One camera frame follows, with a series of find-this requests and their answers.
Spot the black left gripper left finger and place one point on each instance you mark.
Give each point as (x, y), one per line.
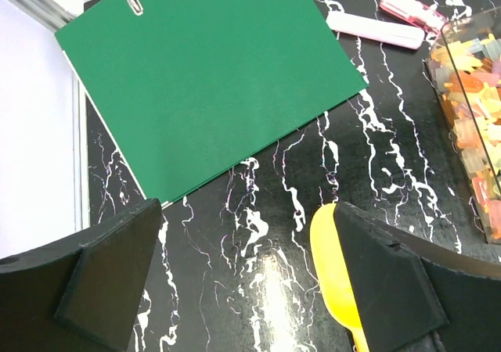
(81, 292)

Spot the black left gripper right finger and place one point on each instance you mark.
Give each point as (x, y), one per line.
(413, 295)

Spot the clear acrylic candy tray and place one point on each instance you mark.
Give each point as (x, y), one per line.
(464, 66)

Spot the light pink highlighter pen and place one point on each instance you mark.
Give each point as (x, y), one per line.
(402, 35)

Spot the green ring binder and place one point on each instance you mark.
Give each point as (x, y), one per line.
(190, 88)

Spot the aluminium frame rail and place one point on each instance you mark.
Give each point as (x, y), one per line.
(48, 13)

